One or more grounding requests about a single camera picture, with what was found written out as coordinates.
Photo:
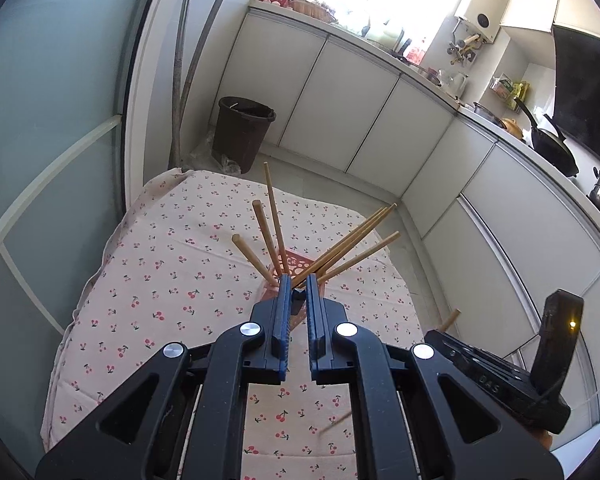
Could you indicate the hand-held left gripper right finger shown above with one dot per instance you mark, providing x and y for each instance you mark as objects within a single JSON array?
[{"x": 314, "y": 330}]

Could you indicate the brown plastic trash bin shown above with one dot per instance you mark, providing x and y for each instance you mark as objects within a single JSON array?
[{"x": 240, "y": 140}]

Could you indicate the red printed container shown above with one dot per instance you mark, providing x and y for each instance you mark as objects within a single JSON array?
[{"x": 417, "y": 53}]

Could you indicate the steel basin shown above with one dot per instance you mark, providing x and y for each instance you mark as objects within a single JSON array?
[{"x": 425, "y": 74}]

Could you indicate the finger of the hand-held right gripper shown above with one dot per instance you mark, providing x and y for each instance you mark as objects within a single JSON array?
[{"x": 452, "y": 345}]

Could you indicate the yellow clay pot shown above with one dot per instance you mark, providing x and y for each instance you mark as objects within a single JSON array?
[{"x": 512, "y": 129}]

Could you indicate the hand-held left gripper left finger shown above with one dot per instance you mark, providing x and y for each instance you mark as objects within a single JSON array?
[{"x": 283, "y": 330}]

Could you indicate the cherry print tablecloth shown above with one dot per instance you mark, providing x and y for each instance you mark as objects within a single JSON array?
[{"x": 155, "y": 285}]

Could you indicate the pink plastic utensil holder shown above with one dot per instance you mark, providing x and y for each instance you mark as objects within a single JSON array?
[{"x": 300, "y": 262}]

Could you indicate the frosted glass sliding door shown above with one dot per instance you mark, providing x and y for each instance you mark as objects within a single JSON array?
[{"x": 45, "y": 110}]

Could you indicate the white kitchen cabinets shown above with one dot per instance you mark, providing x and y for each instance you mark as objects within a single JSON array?
[{"x": 430, "y": 125}]

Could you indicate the white electric kettle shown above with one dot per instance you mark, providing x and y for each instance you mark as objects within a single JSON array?
[{"x": 457, "y": 85}]

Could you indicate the black range hood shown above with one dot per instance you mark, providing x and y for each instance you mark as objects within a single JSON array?
[{"x": 585, "y": 85}]

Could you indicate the black wok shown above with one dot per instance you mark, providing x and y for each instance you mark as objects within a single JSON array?
[{"x": 555, "y": 152}]

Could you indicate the steel pot with lid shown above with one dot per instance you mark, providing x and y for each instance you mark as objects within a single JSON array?
[{"x": 487, "y": 115}]

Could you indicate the bunch of wooden chopsticks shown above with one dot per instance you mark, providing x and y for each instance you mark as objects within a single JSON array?
[{"x": 276, "y": 220}]

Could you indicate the white water heater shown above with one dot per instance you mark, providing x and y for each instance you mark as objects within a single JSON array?
[{"x": 480, "y": 5}]

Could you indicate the woven basket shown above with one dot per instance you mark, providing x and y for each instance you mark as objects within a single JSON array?
[{"x": 310, "y": 9}]

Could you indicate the clear plastic bag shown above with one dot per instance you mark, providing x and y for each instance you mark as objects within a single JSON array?
[{"x": 202, "y": 152}]

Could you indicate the water heater pipes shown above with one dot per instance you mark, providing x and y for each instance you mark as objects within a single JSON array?
[{"x": 462, "y": 50}]

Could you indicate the wall rack with packets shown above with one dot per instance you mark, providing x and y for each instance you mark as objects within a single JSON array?
[{"x": 510, "y": 91}]

